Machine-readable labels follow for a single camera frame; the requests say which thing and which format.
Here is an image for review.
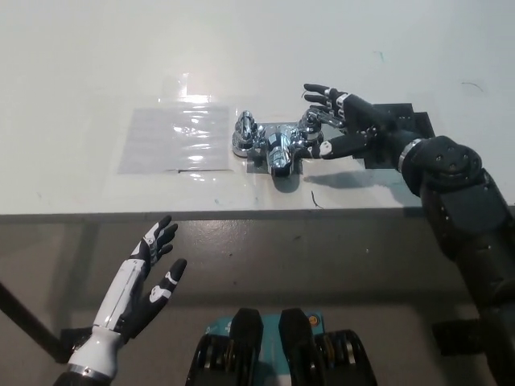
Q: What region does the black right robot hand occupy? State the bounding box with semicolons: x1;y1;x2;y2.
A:
303;83;419;170

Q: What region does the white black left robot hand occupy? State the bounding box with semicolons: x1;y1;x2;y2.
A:
66;216;188;381

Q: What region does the chrome lever faucet handle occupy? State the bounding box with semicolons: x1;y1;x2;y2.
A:
299;107;346;133

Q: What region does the chrome faucet body with spout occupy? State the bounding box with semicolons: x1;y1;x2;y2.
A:
231;120;328;180

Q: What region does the black table leg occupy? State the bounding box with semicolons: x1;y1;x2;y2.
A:
0;279;96;363

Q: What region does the clear plastic sheet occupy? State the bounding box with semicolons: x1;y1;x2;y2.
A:
116;105;236;175

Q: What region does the chrome knob faucet handle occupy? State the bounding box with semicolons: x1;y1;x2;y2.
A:
235;109;259;144

